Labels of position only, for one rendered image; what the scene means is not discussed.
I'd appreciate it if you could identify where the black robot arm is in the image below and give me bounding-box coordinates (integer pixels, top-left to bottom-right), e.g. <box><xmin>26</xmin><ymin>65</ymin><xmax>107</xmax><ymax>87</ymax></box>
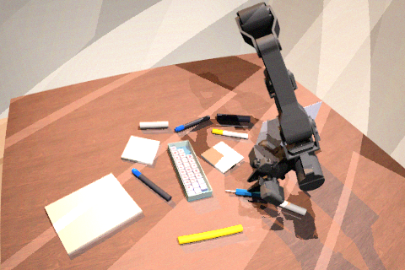
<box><xmin>235</xmin><ymin>2</ymin><xmax>325</xmax><ymax>192</ymax></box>

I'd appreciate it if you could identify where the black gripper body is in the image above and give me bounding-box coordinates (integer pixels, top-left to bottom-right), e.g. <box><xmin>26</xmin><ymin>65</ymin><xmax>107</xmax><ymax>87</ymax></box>
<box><xmin>258</xmin><ymin>140</ymin><xmax>295</xmax><ymax>207</ymax></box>

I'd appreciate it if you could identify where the blue stylus with tan tip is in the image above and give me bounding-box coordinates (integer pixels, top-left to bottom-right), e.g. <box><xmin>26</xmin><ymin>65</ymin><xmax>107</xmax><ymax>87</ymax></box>
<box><xmin>226</xmin><ymin>189</ymin><xmax>261</xmax><ymax>197</ymax></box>

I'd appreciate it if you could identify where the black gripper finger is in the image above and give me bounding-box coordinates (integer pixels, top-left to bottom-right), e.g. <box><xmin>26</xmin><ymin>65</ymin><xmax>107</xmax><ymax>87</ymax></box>
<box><xmin>246</xmin><ymin>169</ymin><xmax>267</xmax><ymax>182</ymax></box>
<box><xmin>247</xmin><ymin>176</ymin><xmax>264</xmax><ymax>192</ymax></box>

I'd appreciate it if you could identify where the yellow rod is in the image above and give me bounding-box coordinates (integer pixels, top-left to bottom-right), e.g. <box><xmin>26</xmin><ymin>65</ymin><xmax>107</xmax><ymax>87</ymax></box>
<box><xmin>178</xmin><ymin>225</ymin><xmax>243</xmax><ymax>244</ymax></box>

